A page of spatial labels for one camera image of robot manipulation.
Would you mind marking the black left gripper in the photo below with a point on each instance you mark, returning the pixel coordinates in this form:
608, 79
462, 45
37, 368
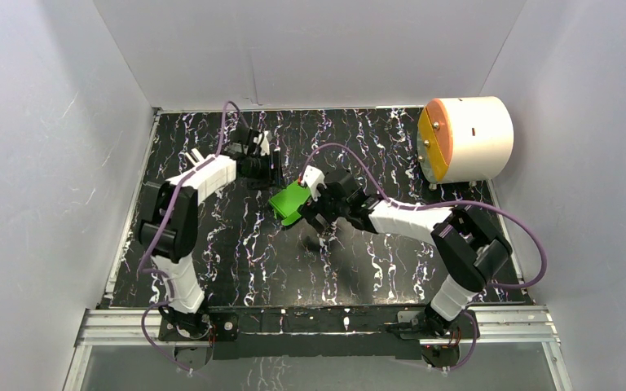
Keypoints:
269, 168

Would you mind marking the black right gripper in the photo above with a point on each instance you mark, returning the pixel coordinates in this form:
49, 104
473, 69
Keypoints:
310, 210

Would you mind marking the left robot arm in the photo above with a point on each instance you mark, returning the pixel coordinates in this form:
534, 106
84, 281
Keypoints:
168, 220

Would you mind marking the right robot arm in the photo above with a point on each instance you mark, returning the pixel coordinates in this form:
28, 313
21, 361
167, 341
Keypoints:
470, 246

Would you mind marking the small white plastic clip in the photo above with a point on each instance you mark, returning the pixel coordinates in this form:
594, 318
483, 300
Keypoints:
195, 157

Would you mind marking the white cylinder with coloured face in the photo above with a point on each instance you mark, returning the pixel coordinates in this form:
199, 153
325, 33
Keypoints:
464, 139

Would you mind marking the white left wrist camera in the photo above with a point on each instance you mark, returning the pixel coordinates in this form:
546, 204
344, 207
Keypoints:
262, 144

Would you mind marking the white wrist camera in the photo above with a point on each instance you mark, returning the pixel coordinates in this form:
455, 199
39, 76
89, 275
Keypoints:
311, 179
262, 144

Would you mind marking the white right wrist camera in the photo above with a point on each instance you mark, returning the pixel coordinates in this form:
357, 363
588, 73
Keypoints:
311, 179

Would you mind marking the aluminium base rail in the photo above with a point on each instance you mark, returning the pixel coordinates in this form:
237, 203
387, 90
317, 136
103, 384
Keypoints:
495, 323

